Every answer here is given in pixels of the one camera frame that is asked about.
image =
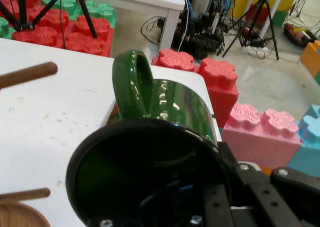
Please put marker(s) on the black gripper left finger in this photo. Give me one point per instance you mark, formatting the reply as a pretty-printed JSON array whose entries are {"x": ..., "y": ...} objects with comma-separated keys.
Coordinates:
[{"x": 215, "y": 204}]

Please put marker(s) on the black camera tripod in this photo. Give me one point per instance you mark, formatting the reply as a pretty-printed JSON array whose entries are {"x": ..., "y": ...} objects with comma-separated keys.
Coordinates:
[
  {"x": 265, "y": 9},
  {"x": 22, "y": 9}
]

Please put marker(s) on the orange foam building block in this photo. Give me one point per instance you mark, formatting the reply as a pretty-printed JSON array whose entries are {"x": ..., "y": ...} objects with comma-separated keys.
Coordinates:
[
  {"x": 311, "y": 57},
  {"x": 267, "y": 170}
]

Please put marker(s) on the black tray of toys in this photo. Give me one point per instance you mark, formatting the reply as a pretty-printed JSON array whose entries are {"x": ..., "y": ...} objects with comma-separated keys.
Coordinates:
[{"x": 298, "y": 35}]

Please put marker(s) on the wooden mug tree stand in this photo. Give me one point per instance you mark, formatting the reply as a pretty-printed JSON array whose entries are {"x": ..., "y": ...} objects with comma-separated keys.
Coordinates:
[{"x": 25, "y": 74}]

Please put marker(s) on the light blue foam block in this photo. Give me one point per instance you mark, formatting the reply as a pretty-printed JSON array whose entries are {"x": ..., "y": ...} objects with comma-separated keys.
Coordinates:
[{"x": 307, "y": 147}]

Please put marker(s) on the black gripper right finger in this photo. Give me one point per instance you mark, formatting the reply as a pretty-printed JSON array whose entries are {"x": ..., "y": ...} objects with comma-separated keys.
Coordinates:
[{"x": 275, "y": 202}]

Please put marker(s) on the pink foam building block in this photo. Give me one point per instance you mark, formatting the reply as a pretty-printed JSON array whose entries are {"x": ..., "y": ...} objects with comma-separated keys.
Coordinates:
[{"x": 257, "y": 142}]

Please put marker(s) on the dark green enamel mug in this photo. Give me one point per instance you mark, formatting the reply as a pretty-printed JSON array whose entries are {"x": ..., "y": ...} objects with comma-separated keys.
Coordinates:
[{"x": 175, "y": 104}]

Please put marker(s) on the black equipment pile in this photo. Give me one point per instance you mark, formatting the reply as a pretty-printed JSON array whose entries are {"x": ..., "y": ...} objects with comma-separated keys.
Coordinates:
[{"x": 202, "y": 42}]

